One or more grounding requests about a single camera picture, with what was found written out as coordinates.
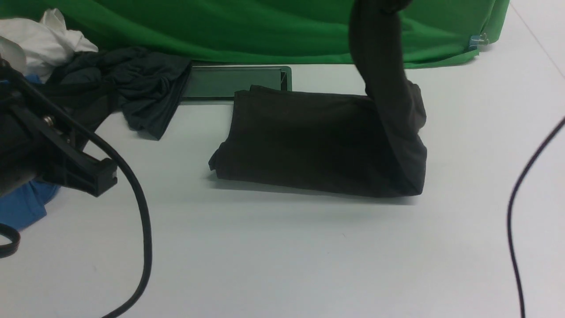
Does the dark teal crumpled shirt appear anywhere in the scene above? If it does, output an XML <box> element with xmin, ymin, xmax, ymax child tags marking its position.
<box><xmin>47</xmin><ymin>47</ymin><xmax>192</xmax><ymax>140</ymax></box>

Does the black left camera cable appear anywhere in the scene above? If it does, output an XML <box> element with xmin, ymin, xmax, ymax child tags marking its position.
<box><xmin>0</xmin><ymin>57</ymin><xmax>153</xmax><ymax>318</ymax></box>

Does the blue crumpled shirt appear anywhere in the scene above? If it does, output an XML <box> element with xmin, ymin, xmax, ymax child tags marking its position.
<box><xmin>0</xmin><ymin>181</ymin><xmax>59</xmax><ymax>230</ymax></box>

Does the black right camera cable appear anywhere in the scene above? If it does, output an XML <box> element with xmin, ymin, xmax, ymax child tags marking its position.
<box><xmin>507</xmin><ymin>116</ymin><xmax>565</xmax><ymax>318</ymax></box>

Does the green backdrop cloth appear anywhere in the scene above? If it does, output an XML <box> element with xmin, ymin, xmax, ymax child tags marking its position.
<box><xmin>1</xmin><ymin>0</ymin><xmax>510</xmax><ymax>68</ymax></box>

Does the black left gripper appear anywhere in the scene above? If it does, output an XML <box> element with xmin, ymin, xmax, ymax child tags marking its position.
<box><xmin>1</xmin><ymin>62</ymin><xmax>118</xmax><ymax>197</ymax></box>

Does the blue binder clip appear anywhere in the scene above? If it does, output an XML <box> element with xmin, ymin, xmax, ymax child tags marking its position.
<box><xmin>468</xmin><ymin>33</ymin><xmax>490</xmax><ymax>51</ymax></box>

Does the black camera cable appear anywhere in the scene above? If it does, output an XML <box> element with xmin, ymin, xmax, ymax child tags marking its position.
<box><xmin>507</xmin><ymin>116</ymin><xmax>565</xmax><ymax>318</ymax></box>
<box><xmin>0</xmin><ymin>57</ymin><xmax>153</xmax><ymax>318</ymax></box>

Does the white crumpled cloth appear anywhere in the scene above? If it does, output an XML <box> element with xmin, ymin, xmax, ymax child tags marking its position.
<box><xmin>0</xmin><ymin>8</ymin><xmax>98</xmax><ymax>82</ymax></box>

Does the dark gray long-sleeved shirt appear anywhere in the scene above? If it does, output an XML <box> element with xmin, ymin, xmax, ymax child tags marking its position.
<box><xmin>208</xmin><ymin>0</ymin><xmax>427</xmax><ymax>198</ymax></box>

